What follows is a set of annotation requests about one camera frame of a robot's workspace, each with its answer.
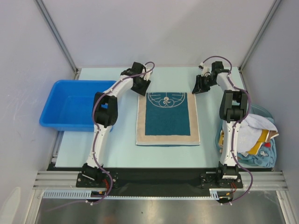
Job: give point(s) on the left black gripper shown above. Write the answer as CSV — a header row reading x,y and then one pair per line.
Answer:
x,y
142,91

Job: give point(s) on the yellow white towel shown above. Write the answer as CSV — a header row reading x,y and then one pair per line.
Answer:
x,y
265,140

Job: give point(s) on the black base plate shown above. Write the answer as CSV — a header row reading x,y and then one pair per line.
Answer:
x,y
155,182

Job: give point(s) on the light blue Doraemon towel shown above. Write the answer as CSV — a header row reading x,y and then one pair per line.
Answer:
x,y
261,156

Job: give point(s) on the translucent teal basket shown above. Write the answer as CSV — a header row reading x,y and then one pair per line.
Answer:
x,y
264,112

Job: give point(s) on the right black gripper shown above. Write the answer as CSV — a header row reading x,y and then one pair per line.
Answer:
x,y
202,82

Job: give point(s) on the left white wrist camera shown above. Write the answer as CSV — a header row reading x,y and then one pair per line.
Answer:
x,y
147,74

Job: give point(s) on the teal beige Doraemon towel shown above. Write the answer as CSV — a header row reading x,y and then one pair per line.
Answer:
x,y
167,119

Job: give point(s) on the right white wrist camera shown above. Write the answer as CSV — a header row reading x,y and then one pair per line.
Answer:
x,y
205,71

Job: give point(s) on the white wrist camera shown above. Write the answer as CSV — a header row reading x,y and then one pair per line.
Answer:
x,y
147,74
205,71

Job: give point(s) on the blue plastic bin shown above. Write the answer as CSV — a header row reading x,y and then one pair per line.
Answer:
x,y
70,103

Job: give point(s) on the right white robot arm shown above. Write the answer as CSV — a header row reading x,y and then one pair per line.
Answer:
x,y
233,110

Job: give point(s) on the white lavender towel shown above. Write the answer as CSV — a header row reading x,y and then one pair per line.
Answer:
x,y
251,129

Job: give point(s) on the aluminium frame rail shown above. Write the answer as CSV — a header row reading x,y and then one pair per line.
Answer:
x,y
56,180

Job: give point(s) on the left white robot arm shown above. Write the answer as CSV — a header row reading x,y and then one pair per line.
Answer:
x,y
105,114

